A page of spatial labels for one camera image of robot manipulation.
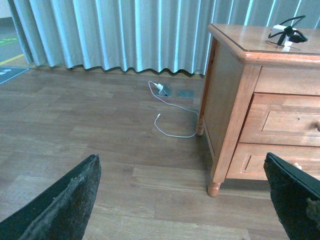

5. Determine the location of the closed metal floor socket plate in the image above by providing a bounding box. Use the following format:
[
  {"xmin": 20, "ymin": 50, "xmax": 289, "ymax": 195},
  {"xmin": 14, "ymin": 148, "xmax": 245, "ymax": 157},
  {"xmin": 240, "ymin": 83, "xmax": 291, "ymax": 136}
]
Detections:
[{"xmin": 177, "ymin": 90, "xmax": 195, "ymax": 99}]

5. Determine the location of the dark floor sign mat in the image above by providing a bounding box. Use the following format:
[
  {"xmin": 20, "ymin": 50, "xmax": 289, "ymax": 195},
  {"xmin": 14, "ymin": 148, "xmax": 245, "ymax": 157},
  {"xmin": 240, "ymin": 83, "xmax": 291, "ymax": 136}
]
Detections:
[{"xmin": 0, "ymin": 66, "xmax": 29, "ymax": 85}]

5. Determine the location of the open metal floor socket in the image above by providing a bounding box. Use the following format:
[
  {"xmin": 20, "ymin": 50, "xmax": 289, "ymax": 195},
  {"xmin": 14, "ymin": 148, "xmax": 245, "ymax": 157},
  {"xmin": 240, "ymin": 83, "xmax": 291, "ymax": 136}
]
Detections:
[{"xmin": 154, "ymin": 85, "xmax": 172, "ymax": 97}]

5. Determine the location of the grey pleated curtain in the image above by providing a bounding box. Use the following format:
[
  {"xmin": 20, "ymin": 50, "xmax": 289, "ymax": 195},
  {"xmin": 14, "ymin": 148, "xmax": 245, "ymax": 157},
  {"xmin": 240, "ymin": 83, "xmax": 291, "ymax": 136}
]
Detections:
[{"xmin": 8, "ymin": 0, "xmax": 320, "ymax": 74}]

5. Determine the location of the white wall plug adapter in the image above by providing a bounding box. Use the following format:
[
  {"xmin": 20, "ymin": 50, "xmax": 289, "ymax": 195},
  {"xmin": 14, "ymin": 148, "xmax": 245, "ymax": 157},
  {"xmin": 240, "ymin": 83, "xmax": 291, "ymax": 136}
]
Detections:
[{"xmin": 155, "ymin": 83, "xmax": 164, "ymax": 91}]

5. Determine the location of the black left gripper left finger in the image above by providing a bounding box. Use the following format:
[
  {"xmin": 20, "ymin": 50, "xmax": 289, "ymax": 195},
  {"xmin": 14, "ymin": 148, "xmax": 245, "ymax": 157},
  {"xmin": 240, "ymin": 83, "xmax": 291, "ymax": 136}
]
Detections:
[{"xmin": 0, "ymin": 154, "xmax": 102, "ymax": 240}]

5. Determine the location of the wooden top drawer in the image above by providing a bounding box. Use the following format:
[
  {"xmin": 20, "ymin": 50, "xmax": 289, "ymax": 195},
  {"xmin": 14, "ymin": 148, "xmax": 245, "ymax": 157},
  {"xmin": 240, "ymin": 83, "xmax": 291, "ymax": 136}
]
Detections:
[{"xmin": 240, "ymin": 93, "xmax": 320, "ymax": 147}]

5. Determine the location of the bottom drawer wooden knob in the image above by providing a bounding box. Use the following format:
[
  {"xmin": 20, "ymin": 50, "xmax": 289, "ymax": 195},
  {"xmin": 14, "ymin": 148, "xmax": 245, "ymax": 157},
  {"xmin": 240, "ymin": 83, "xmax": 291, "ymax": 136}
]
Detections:
[{"xmin": 292, "ymin": 163, "xmax": 303, "ymax": 170}]

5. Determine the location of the wooden nightstand cabinet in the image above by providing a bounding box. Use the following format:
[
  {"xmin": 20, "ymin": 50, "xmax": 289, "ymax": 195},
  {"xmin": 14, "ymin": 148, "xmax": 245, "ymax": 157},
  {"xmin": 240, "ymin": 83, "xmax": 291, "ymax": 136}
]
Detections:
[{"xmin": 196, "ymin": 23, "xmax": 320, "ymax": 197}]

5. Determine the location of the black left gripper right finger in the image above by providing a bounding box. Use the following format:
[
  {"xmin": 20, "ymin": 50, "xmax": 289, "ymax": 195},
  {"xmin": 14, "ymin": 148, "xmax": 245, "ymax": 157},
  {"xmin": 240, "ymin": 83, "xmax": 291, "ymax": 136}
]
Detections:
[{"xmin": 263, "ymin": 152, "xmax": 320, "ymax": 240}]

